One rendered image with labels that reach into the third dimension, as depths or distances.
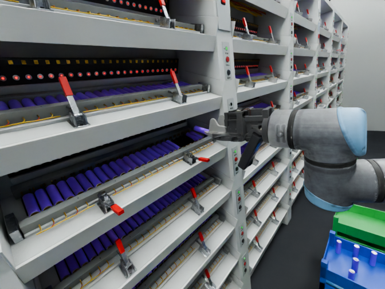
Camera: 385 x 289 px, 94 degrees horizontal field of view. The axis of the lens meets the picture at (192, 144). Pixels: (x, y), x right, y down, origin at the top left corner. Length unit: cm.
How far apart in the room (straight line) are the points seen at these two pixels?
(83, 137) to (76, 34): 18
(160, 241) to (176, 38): 56
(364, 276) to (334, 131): 77
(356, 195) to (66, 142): 56
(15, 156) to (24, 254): 17
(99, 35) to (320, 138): 46
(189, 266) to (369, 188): 57
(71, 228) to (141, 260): 22
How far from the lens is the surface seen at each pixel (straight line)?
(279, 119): 44
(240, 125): 48
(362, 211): 140
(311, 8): 204
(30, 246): 46
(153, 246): 60
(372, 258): 112
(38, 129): 41
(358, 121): 42
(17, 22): 41
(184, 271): 76
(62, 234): 45
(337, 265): 109
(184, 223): 64
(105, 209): 44
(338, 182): 47
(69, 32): 42
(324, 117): 43
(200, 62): 71
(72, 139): 39
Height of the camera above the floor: 111
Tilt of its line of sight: 17 degrees down
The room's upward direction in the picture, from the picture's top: 9 degrees counter-clockwise
